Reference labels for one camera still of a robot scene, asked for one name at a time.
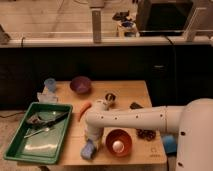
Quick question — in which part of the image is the blue sponge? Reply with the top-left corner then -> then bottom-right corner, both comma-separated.
81,139 -> 97,160

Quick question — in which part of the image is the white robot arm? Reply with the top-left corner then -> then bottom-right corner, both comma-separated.
85,98 -> 213,171

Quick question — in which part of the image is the green plastic tray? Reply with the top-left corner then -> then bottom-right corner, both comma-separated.
4,102 -> 73,164

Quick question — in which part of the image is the white egg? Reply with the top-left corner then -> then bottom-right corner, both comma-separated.
112,140 -> 124,153

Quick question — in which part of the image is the orange bowl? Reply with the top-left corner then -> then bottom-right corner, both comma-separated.
105,129 -> 132,157

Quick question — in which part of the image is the orange carrot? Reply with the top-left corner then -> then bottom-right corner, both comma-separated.
77,102 -> 92,122

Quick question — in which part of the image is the small metal cup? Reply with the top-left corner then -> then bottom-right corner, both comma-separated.
105,93 -> 116,105

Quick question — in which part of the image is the silver fork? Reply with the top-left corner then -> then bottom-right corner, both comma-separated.
24,128 -> 50,138

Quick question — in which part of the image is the black rectangular block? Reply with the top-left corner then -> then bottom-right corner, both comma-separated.
130,102 -> 143,109

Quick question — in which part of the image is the purple bowl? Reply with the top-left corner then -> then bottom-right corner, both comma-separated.
70,76 -> 91,94

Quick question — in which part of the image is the bunch of dark grapes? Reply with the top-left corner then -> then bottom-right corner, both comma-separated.
136,129 -> 156,141

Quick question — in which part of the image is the wooden board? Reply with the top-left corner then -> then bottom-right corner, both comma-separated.
55,81 -> 167,166

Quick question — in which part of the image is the clear plastic bag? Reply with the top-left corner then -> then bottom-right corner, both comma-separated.
37,93 -> 58,103

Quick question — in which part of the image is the crumpled foil wrapper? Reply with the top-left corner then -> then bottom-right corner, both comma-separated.
26,114 -> 44,125

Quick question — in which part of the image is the blue plastic cup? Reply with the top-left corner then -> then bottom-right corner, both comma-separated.
44,78 -> 56,92

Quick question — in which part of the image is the blue tape roll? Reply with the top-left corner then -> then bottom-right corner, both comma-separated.
162,135 -> 177,154

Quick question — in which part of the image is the black monitor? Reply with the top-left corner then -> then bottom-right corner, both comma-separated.
136,0 -> 193,35

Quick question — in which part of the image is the black handled knife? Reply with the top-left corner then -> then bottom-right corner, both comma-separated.
29,112 -> 69,128

